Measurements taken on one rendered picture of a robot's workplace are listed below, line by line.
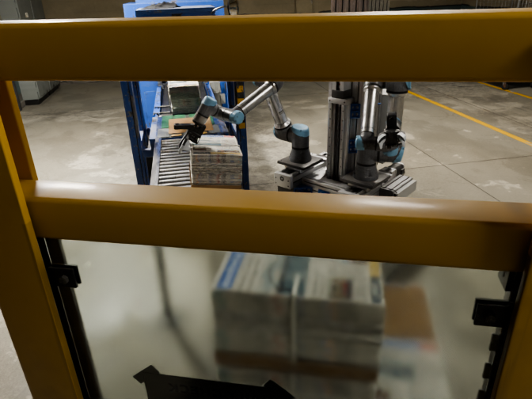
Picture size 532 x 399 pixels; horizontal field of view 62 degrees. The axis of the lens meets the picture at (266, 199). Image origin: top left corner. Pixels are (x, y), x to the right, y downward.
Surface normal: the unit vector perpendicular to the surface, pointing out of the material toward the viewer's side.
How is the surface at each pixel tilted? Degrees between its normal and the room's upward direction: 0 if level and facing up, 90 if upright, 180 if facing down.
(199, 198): 0
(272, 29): 90
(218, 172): 90
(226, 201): 0
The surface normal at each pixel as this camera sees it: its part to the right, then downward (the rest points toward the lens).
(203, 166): 0.18, 0.42
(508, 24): -0.18, 0.43
